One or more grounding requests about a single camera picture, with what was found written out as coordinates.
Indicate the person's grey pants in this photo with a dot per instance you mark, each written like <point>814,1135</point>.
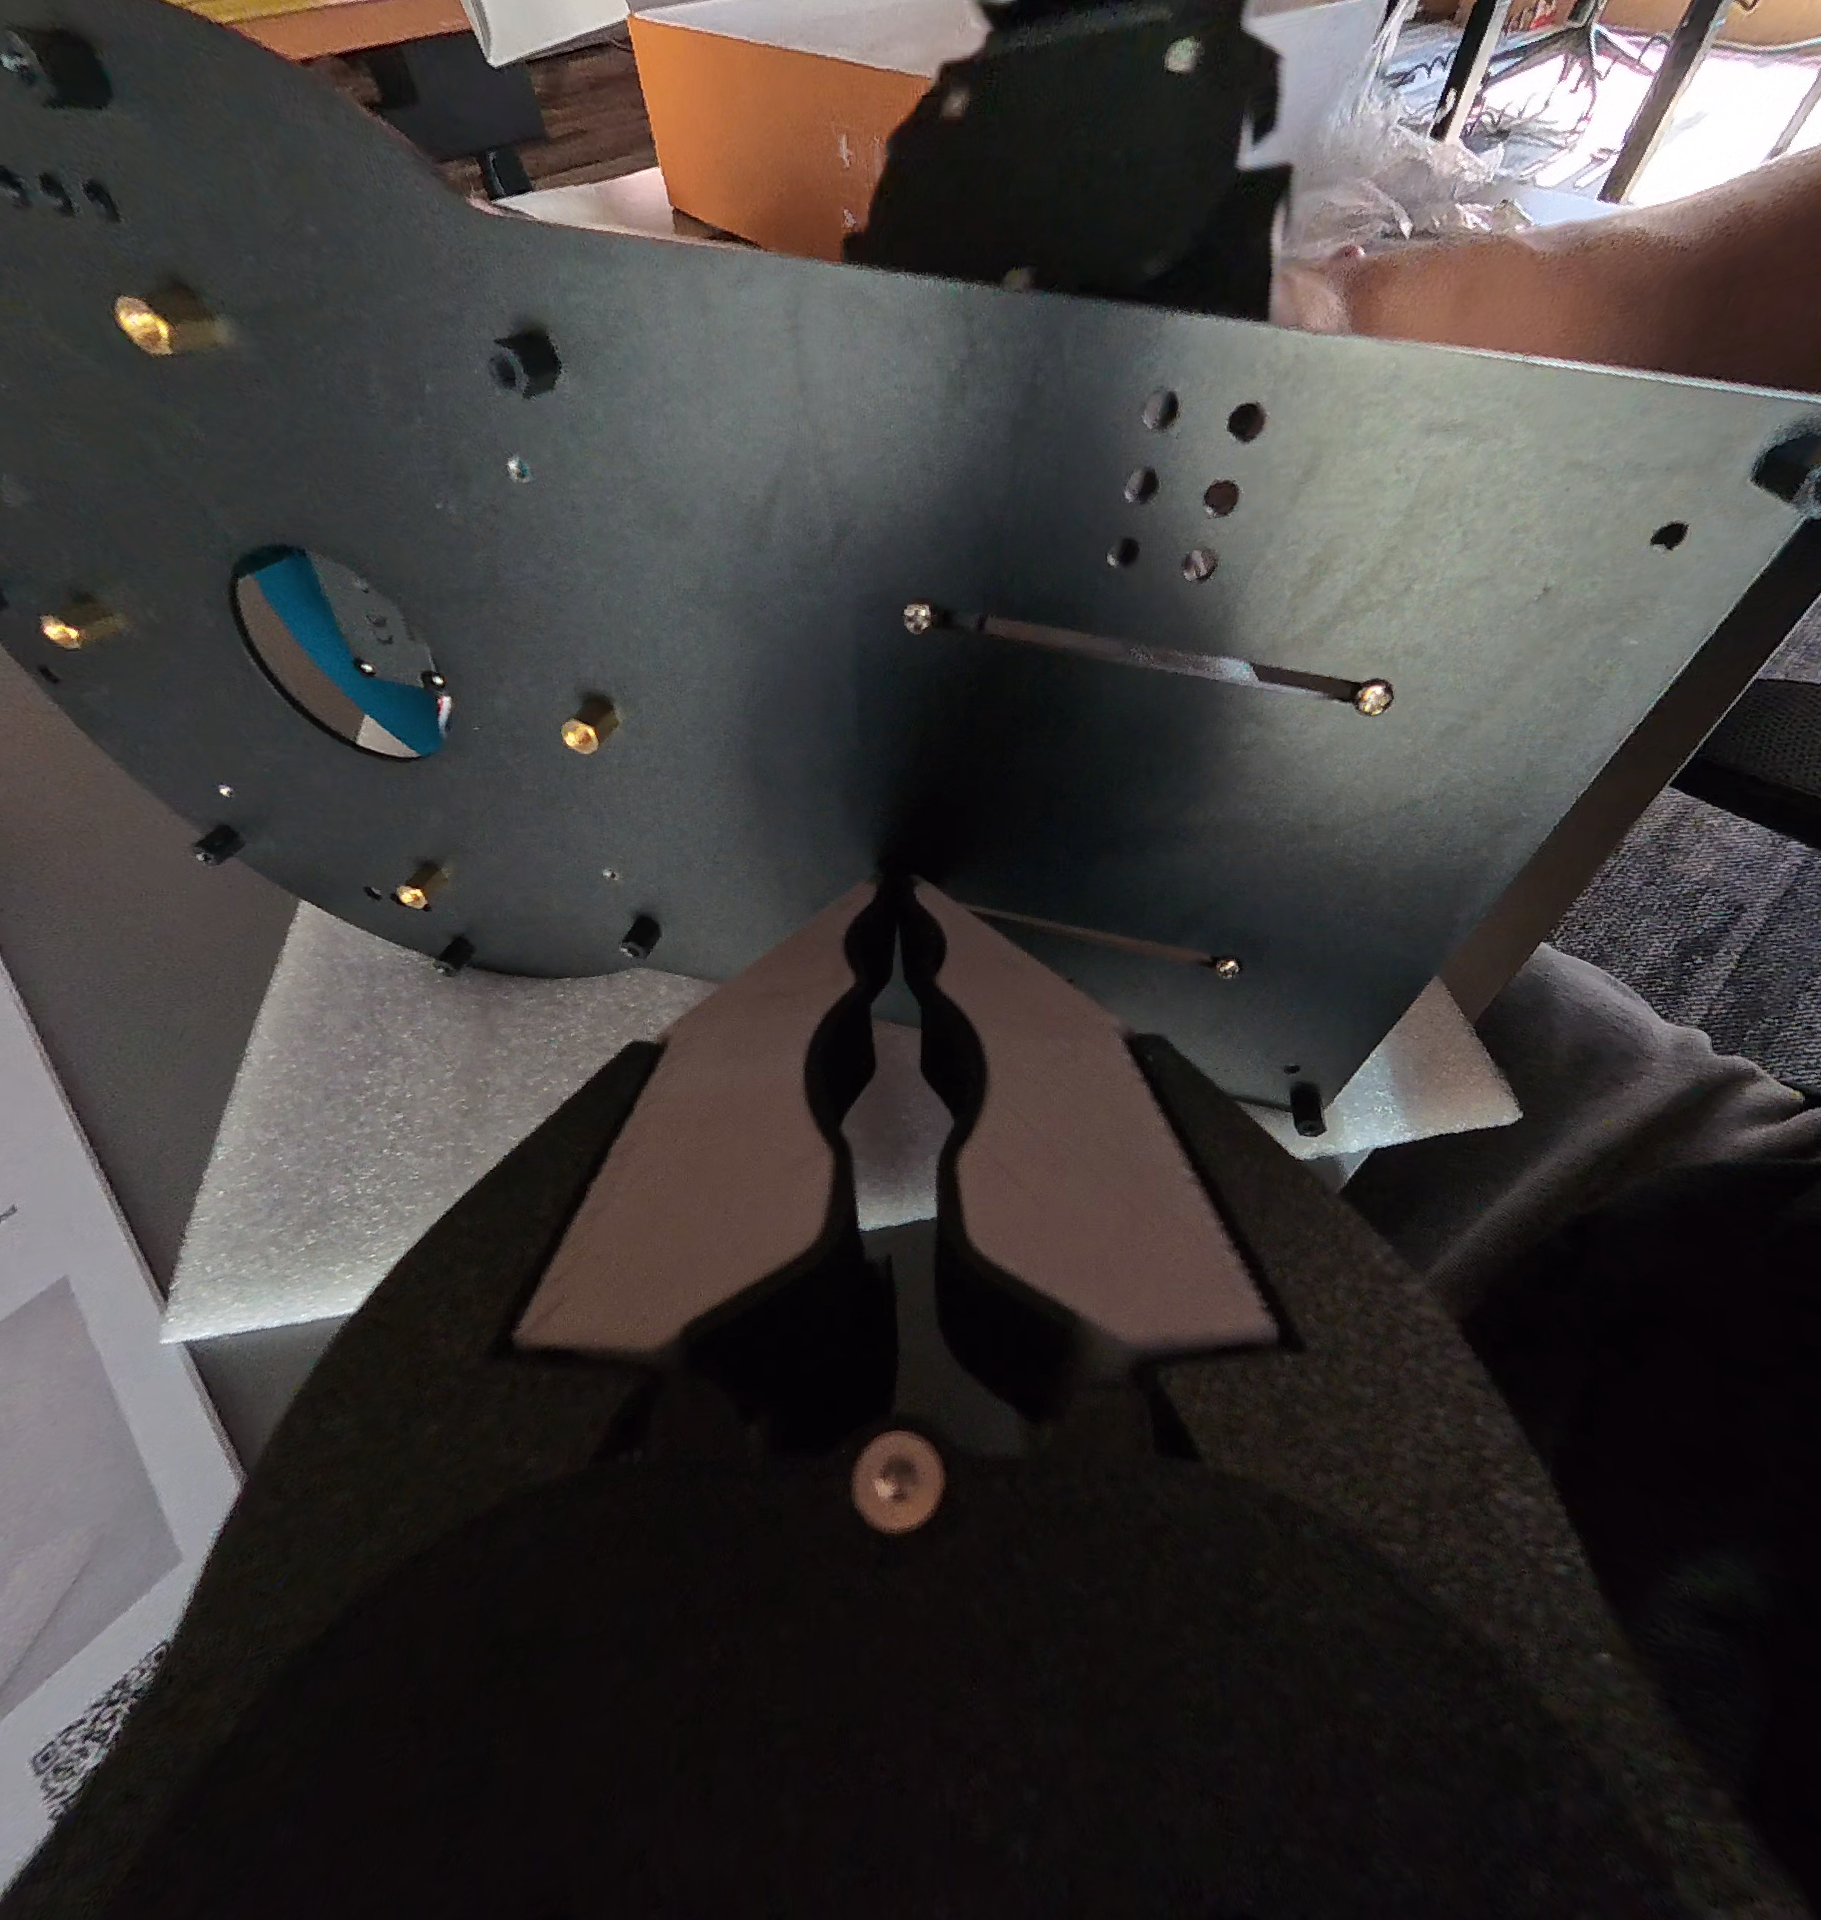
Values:
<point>1600,1082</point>

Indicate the pile of clear plastic bags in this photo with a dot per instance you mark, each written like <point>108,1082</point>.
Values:
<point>1391,180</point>

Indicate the person's right forearm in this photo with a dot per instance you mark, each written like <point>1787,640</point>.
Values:
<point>1676,270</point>

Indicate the person's black clothing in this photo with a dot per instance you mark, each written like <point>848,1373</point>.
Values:
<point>1721,1502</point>

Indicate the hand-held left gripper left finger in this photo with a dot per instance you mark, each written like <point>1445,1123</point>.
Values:
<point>685,1187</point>

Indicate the orange and white cardboard box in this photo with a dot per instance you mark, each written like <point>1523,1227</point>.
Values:
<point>761,135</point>

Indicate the white foam sheet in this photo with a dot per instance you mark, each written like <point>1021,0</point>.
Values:
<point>401,1125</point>

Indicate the black metal rack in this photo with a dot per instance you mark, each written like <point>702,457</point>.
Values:
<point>1472,75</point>

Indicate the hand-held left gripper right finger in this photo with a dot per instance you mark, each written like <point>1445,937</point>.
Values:
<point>1106,1187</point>

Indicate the black office chair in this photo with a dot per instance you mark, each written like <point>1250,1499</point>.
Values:
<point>1796,750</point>

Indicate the printed instruction manual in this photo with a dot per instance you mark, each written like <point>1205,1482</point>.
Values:
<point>70,1350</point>

